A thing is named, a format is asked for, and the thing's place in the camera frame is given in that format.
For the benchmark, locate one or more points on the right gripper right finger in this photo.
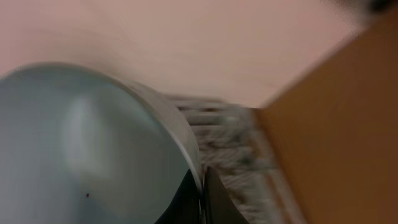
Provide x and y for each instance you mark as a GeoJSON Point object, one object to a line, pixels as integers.
{"type": "Point", "coordinates": [219, 208]}

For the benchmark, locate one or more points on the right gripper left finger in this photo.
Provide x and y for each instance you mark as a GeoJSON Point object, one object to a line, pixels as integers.
{"type": "Point", "coordinates": [185, 205]}

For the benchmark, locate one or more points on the light blue bowl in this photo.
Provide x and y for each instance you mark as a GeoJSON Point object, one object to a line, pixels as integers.
{"type": "Point", "coordinates": [79, 146]}

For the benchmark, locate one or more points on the grey dishwasher rack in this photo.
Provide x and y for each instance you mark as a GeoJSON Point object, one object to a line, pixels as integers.
{"type": "Point", "coordinates": [232, 143]}

